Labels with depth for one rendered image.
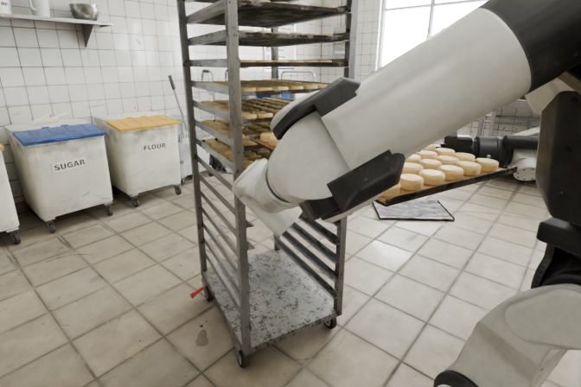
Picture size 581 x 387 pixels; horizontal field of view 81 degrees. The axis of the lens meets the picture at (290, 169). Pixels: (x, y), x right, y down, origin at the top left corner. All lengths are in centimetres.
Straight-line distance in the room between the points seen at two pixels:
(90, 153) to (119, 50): 120
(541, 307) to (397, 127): 41
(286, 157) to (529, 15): 24
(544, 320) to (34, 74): 354
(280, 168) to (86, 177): 278
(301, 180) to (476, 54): 19
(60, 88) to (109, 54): 53
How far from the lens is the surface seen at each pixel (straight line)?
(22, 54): 359
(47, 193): 307
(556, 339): 66
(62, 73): 365
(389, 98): 31
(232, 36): 110
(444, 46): 33
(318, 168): 35
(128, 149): 319
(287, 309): 170
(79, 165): 306
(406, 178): 70
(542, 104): 56
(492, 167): 89
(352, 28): 132
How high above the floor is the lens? 123
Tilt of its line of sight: 17 degrees down
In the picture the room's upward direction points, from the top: straight up
